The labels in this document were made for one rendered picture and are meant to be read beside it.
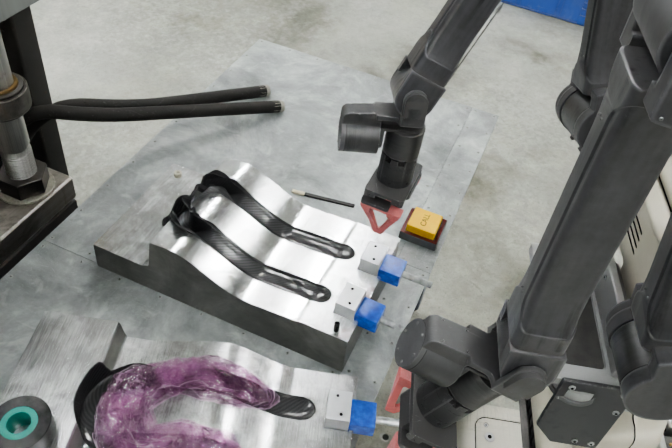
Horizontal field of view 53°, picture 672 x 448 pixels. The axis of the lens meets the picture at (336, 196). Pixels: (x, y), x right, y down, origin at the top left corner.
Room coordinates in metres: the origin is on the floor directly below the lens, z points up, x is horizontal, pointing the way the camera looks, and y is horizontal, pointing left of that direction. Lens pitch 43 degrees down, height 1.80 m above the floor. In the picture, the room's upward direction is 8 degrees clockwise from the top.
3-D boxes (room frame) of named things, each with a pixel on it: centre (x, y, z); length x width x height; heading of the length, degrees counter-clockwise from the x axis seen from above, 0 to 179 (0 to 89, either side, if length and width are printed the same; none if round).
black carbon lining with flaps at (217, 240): (0.82, 0.13, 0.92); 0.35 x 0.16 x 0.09; 72
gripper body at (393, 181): (0.81, -0.09, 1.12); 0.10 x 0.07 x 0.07; 162
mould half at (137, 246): (0.84, 0.15, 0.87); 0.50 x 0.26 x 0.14; 72
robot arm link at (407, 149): (0.81, -0.08, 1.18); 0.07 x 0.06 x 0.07; 97
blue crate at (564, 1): (3.89, -1.08, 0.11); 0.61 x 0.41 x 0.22; 69
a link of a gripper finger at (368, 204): (0.79, -0.08, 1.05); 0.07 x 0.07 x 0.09; 72
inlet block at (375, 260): (0.80, -0.13, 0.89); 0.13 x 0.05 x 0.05; 72
